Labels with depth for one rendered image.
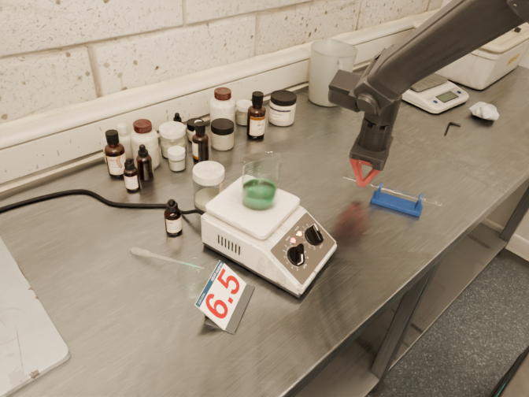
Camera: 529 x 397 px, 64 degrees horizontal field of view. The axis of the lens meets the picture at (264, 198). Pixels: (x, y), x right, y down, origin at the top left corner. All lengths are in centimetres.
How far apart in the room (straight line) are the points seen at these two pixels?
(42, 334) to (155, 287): 16
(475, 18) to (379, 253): 43
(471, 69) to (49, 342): 136
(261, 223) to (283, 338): 17
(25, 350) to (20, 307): 7
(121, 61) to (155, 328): 57
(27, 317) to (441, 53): 64
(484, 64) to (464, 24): 101
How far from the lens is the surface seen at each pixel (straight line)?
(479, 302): 188
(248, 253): 67
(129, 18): 97
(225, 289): 65
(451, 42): 55
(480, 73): 154
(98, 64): 96
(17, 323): 69
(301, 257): 65
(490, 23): 50
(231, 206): 68
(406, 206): 89
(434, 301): 168
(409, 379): 156
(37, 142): 92
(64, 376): 63
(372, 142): 80
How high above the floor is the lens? 128
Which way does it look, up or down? 39 degrees down
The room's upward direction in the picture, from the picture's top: 5 degrees clockwise
